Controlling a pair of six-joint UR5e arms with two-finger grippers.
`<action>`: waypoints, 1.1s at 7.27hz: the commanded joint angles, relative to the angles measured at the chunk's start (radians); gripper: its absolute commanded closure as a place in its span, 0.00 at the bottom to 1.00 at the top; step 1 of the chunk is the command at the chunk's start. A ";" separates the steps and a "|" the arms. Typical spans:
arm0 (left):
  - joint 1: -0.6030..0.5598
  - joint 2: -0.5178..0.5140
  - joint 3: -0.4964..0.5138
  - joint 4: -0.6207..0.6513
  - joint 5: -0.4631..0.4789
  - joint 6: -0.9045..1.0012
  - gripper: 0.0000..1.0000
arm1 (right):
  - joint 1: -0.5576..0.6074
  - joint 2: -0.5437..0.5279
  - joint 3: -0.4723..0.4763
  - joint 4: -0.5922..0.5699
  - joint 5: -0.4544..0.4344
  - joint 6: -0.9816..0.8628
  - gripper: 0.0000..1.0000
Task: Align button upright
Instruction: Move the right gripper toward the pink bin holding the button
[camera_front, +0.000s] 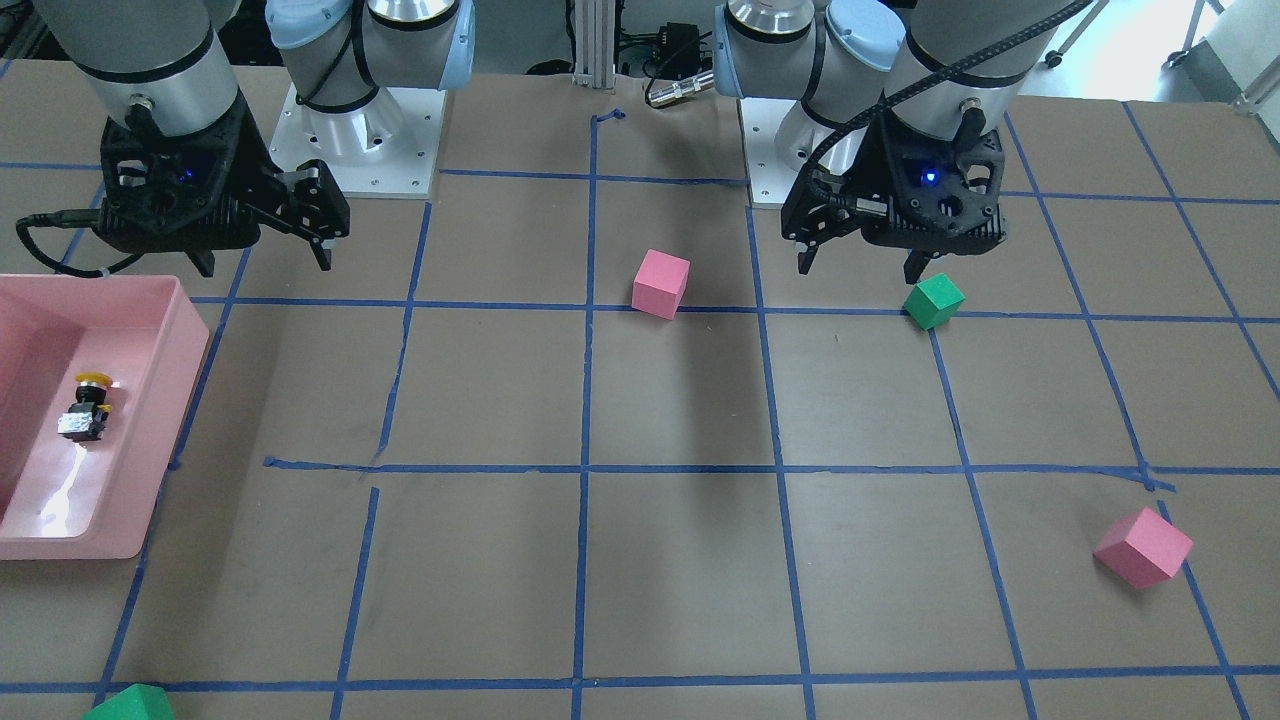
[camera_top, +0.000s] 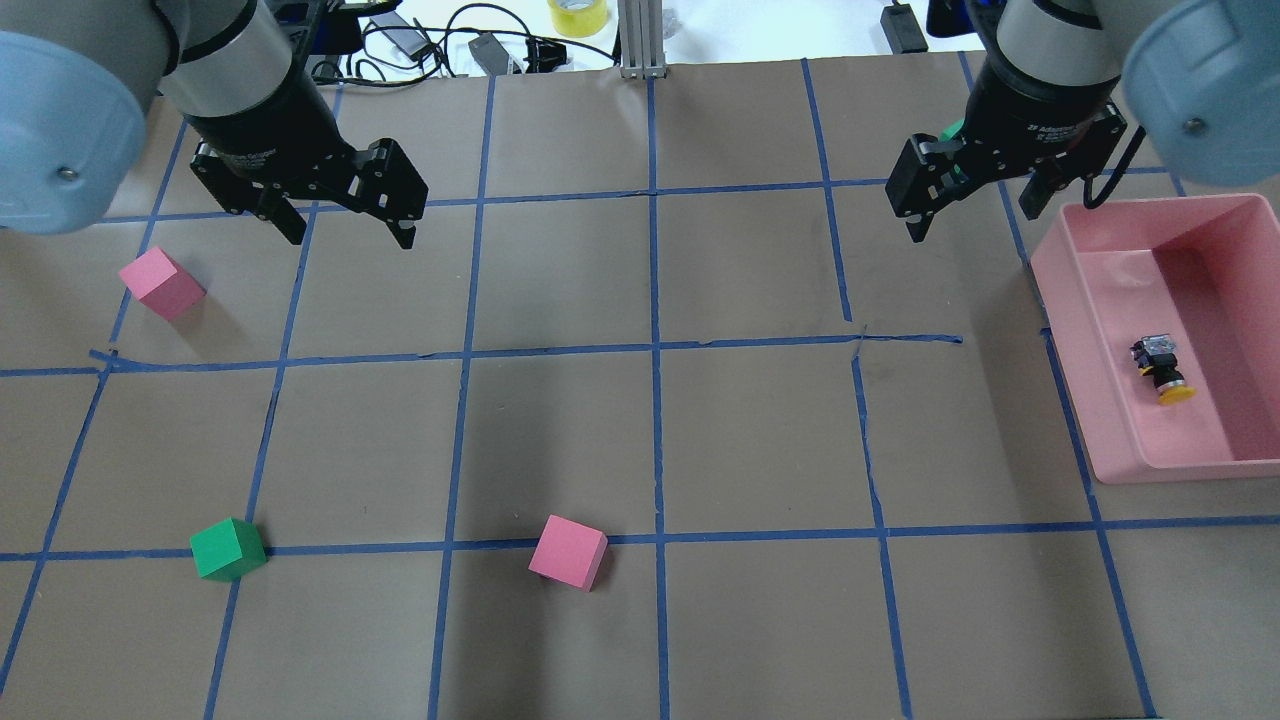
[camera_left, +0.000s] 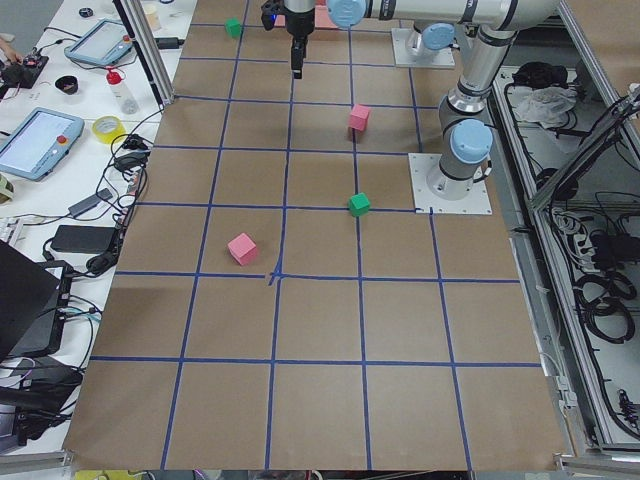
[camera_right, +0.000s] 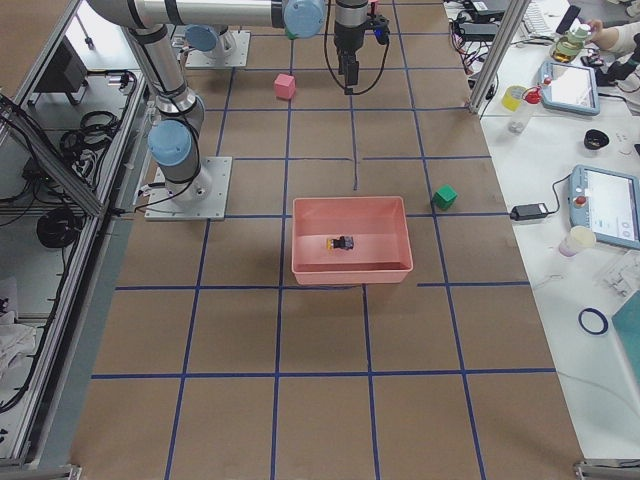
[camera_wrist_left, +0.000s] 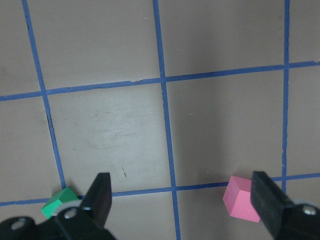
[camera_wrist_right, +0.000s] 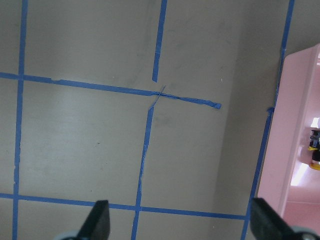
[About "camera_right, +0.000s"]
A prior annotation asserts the blue tape ring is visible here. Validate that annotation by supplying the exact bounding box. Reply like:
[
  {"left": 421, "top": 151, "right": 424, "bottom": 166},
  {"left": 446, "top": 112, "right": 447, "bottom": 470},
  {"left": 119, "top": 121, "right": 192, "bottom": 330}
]
[{"left": 578, "top": 308, "right": 610, "bottom": 337}]

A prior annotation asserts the white paper cup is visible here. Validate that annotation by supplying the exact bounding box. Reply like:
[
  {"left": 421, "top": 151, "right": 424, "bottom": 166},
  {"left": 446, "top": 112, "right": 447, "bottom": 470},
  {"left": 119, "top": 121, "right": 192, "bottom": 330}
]
[{"left": 558, "top": 226, "right": 597, "bottom": 257}]

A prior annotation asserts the green cube beside pink bin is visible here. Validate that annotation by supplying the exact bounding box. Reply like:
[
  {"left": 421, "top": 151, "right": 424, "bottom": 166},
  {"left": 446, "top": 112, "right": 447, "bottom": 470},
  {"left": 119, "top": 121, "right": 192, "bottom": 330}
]
[{"left": 432, "top": 184, "right": 458, "bottom": 211}]

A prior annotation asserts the person's hand at desk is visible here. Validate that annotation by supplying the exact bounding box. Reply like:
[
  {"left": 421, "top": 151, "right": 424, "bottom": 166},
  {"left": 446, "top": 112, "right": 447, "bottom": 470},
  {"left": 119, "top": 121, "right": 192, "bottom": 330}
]
[{"left": 586, "top": 19, "right": 605, "bottom": 43}]

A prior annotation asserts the pink cube near robot bases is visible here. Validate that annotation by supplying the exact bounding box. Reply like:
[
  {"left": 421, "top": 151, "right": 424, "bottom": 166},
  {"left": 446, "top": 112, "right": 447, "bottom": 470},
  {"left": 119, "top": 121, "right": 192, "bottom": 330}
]
[{"left": 273, "top": 74, "right": 296, "bottom": 100}]

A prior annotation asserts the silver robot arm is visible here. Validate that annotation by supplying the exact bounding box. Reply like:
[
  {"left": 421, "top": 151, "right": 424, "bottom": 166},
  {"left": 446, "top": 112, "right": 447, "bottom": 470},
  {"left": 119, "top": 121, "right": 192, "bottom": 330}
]
[
  {"left": 90, "top": 1, "right": 390, "bottom": 207},
  {"left": 184, "top": 24, "right": 236, "bottom": 55}
]

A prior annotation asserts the yellow push button switch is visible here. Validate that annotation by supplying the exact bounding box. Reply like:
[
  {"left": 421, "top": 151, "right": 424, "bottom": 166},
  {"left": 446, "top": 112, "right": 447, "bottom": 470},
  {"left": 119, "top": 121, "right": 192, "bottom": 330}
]
[{"left": 326, "top": 235, "right": 355, "bottom": 251}]

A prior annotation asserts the black small bowl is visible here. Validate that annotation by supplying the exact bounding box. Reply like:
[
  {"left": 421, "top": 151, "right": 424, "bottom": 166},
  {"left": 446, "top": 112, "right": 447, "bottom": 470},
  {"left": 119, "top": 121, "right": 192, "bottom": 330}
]
[{"left": 583, "top": 129, "right": 610, "bottom": 151}]

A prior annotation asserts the pink plastic bin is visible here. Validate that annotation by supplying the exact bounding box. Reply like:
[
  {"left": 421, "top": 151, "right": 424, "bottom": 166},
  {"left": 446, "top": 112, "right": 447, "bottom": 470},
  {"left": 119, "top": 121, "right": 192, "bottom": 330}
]
[{"left": 291, "top": 196, "right": 414, "bottom": 285}]

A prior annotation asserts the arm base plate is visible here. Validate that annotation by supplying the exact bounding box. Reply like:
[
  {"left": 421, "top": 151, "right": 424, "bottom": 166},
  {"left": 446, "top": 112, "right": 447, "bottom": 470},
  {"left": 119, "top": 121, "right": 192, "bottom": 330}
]
[
  {"left": 184, "top": 25, "right": 251, "bottom": 69},
  {"left": 144, "top": 156, "right": 233, "bottom": 221}
]

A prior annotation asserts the upper teach pendant tablet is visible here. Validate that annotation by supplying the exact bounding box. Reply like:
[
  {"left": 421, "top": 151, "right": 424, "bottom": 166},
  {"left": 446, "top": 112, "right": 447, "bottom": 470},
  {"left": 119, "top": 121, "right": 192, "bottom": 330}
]
[{"left": 539, "top": 61, "right": 600, "bottom": 116}]

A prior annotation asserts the red cap squeeze bottle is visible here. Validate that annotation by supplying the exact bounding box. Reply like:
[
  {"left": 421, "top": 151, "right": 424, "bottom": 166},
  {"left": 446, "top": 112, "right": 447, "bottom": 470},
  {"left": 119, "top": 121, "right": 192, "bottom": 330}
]
[{"left": 507, "top": 86, "right": 542, "bottom": 134}]

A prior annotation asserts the lower teach pendant tablet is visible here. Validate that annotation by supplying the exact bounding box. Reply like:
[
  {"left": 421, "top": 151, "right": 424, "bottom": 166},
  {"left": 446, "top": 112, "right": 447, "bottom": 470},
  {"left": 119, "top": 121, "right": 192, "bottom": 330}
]
[{"left": 568, "top": 165, "right": 639, "bottom": 250}]

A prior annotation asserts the black power adapter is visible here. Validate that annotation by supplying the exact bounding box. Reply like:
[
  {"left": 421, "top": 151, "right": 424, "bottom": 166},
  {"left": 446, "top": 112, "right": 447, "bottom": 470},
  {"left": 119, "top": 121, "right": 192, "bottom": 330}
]
[{"left": 509, "top": 203, "right": 550, "bottom": 221}]

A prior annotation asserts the teach pendant tablet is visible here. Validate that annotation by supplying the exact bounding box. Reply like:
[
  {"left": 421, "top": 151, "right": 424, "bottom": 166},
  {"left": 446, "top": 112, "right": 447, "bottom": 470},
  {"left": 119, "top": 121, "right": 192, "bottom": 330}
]
[
  {"left": 539, "top": 61, "right": 600, "bottom": 116},
  {"left": 568, "top": 165, "right": 639, "bottom": 250}
]

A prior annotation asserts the white crumpled cloth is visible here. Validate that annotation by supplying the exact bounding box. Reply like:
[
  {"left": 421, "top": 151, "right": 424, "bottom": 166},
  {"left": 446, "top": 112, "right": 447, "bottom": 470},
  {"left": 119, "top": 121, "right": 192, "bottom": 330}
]
[{"left": 0, "top": 279, "right": 36, "bottom": 386}]

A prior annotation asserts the yellow tape roll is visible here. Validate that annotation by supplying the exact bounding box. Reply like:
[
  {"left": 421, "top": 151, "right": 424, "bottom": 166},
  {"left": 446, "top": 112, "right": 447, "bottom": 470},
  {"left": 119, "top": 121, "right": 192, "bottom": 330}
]
[{"left": 501, "top": 85, "right": 527, "bottom": 112}]

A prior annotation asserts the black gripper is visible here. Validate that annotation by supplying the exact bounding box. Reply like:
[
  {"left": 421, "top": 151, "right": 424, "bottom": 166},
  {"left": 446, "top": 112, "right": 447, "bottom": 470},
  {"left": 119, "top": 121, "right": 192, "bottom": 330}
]
[{"left": 334, "top": 1, "right": 390, "bottom": 94}]

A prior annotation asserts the aluminium frame post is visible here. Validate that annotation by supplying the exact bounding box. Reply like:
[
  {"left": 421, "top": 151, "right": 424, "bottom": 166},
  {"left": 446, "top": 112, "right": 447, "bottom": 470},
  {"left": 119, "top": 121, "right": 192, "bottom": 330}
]
[{"left": 467, "top": 0, "right": 529, "bottom": 114}]

